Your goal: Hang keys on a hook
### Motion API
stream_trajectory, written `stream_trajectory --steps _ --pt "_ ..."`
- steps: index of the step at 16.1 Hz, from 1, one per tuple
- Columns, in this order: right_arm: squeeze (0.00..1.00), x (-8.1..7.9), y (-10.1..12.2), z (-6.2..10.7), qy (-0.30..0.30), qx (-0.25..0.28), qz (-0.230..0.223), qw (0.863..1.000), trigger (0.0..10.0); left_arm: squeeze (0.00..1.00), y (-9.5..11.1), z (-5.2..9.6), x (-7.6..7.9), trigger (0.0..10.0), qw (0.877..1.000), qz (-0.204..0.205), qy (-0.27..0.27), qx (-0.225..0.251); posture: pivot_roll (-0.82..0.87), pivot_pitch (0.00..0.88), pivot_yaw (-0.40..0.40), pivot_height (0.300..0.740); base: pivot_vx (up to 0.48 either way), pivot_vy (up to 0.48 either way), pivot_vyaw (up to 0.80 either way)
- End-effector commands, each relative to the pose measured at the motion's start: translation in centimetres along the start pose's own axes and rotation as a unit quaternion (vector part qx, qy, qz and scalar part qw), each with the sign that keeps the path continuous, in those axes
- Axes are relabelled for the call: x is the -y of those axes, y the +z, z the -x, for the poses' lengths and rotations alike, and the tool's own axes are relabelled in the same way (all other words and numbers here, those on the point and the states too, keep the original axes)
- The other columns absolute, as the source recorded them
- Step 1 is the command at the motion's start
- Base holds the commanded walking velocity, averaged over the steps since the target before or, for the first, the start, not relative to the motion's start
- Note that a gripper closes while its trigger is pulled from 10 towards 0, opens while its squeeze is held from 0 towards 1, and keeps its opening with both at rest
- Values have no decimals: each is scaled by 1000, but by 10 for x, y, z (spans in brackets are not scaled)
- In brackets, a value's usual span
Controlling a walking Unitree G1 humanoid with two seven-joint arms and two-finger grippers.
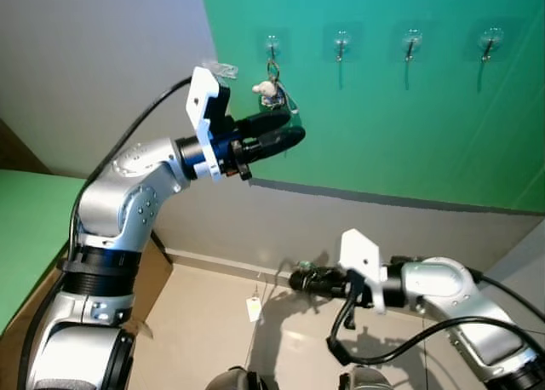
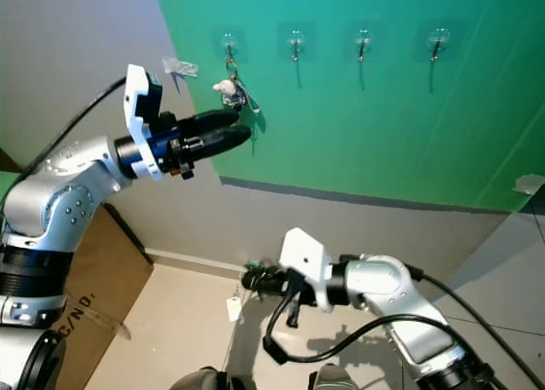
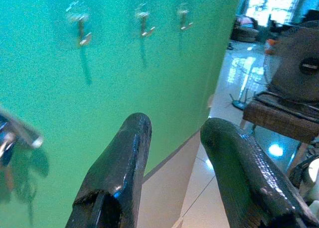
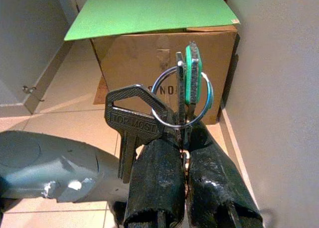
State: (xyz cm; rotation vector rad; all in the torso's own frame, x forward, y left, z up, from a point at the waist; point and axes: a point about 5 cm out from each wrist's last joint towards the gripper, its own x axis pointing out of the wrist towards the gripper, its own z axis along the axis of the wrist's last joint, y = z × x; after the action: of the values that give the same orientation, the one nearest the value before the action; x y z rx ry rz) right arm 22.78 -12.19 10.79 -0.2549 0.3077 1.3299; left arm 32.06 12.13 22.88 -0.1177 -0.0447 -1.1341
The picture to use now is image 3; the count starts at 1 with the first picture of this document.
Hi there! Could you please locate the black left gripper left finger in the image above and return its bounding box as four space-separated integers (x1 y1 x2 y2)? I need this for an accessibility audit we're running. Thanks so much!
65 113 153 228

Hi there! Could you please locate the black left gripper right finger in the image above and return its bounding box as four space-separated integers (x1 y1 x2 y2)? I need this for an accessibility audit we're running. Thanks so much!
200 117 319 228

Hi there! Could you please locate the clear adhesive metal hook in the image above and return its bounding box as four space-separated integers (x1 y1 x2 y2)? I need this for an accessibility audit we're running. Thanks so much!
66 1 93 48
134 3 157 38
176 2 194 31

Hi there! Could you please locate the black wifi router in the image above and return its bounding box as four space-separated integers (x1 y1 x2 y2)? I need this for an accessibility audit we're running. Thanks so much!
229 87 250 111

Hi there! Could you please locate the key bunch with white figurine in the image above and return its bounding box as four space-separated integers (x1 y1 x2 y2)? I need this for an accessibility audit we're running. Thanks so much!
0 108 44 169

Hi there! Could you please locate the grey standing fan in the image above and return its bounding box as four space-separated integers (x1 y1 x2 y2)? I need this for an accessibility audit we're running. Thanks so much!
263 20 319 103

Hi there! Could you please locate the dark sofa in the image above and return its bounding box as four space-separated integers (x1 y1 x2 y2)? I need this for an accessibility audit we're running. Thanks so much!
230 15 260 42

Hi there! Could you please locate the bright window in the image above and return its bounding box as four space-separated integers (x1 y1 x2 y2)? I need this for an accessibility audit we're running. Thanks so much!
245 0 307 22

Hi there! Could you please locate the green wall board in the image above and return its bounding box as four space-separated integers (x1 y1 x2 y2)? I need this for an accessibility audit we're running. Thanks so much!
0 0 244 228

